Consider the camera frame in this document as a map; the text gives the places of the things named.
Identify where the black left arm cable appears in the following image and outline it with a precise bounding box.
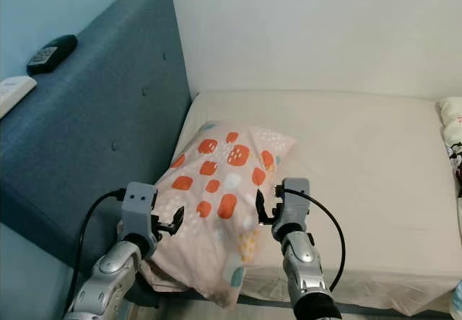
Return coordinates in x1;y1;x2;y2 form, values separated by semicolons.
69;189;127;315

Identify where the blue upholstered bed headboard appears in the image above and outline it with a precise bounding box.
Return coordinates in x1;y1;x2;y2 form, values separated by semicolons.
0;0;193;272

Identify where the white remote control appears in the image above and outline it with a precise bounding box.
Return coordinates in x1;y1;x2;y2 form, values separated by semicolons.
0;76;38;118

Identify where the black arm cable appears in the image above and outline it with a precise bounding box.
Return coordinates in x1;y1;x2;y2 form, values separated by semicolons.
276;186;348;293
69;189;127;315

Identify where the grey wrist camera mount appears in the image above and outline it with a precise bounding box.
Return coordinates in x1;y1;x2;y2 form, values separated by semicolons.
280;178;311;234
121;183;158;238

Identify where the pink spotted pillow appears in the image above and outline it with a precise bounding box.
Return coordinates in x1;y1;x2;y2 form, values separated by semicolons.
137;121;297;308

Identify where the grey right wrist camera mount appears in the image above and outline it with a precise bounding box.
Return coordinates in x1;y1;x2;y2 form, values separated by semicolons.
280;178;311;234

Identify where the small black device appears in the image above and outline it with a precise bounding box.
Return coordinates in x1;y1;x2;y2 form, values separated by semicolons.
27;35;78;76

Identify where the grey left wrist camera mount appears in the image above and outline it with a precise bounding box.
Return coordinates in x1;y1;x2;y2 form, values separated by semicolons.
121;183;158;238

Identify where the beige sheeted mattress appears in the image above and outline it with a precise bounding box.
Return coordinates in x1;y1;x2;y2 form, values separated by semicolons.
172;90;462;315

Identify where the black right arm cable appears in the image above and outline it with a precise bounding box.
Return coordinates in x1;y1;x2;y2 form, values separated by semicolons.
276;186;348;293

